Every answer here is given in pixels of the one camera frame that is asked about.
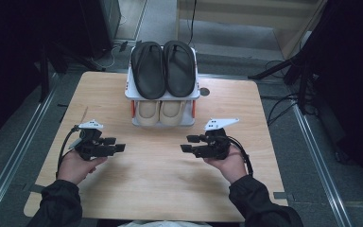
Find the right hand-held gripper black cable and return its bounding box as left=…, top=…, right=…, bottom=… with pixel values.
left=230, top=136, right=254, bottom=177

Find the person's left hand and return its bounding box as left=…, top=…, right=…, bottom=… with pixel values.
left=56, top=148, right=108, bottom=185

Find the white shoe rack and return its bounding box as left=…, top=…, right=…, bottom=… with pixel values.
left=124, top=45, right=201, bottom=128

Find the black cabinet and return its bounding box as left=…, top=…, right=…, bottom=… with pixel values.
left=78, top=0, right=122, bottom=60

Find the black metal stand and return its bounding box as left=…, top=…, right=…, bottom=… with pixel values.
left=39, top=41, right=107, bottom=102

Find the black flip-flop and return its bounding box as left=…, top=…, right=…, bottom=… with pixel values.
left=163, top=40, right=197, bottom=98
left=130, top=41, right=167, bottom=100

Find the left hand-held gripper black cable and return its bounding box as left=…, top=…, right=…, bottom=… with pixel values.
left=56, top=125, right=81, bottom=178

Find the black tripod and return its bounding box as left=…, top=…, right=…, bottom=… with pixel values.
left=248, top=46, right=318, bottom=114

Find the metal floor rail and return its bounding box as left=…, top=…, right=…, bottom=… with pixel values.
left=291, top=94, right=354, bottom=227
left=0, top=72, right=61, bottom=227

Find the dark curtain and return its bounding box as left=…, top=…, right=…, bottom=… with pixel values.
left=0, top=0, right=83, bottom=149
left=296, top=0, right=363, bottom=190

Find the person's right hand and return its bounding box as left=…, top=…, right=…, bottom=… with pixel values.
left=203, top=146, right=249, bottom=184

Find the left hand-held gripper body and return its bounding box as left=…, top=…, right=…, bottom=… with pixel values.
left=74, top=118, right=114, bottom=161

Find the hanging black cable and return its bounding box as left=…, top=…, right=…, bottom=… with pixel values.
left=184, top=0, right=199, bottom=46

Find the grey tape strip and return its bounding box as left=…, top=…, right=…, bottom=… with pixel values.
left=23, top=183, right=46, bottom=194
left=273, top=191, right=295, bottom=201

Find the cream clog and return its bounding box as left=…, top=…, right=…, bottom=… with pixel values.
left=159, top=100, right=187, bottom=127
left=135, top=100, right=163, bottom=127

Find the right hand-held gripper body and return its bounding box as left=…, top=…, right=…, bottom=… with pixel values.
left=193, top=117, right=240, bottom=160

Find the hand-held gripper black cable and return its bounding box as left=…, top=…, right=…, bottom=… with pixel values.
left=56, top=125, right=81, bottom=178
left=230, top=136, right=254, bottom=177

